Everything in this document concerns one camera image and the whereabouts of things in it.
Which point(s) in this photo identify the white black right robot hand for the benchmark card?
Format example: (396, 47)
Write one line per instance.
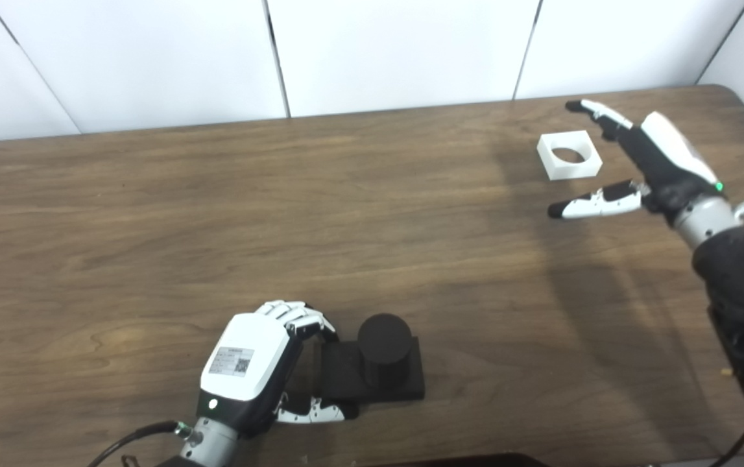
(663, 165)

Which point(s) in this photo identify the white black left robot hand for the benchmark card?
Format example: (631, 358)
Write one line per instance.
(245, 363)

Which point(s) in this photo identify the white square piece with hole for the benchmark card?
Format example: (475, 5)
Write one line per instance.
(566, 170)

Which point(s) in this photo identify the black peg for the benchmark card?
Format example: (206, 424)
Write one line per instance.
(383, 350)

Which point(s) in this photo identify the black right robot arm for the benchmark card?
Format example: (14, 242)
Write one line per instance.
(738, 272)

